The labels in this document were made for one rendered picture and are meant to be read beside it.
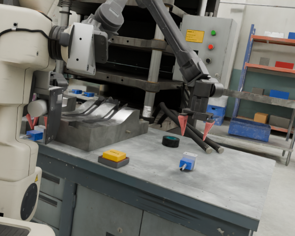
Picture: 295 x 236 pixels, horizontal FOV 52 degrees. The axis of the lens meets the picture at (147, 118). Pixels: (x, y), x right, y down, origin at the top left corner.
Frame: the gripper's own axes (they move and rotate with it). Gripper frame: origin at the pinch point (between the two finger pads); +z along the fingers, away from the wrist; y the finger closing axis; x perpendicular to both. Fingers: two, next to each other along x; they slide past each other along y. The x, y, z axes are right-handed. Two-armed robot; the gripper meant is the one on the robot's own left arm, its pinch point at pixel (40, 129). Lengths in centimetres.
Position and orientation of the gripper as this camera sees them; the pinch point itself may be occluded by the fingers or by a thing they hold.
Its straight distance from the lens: 122.0
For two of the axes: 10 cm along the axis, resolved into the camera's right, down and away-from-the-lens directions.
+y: -9.0, -2.1, 3.9
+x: -4.2, 1.1, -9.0
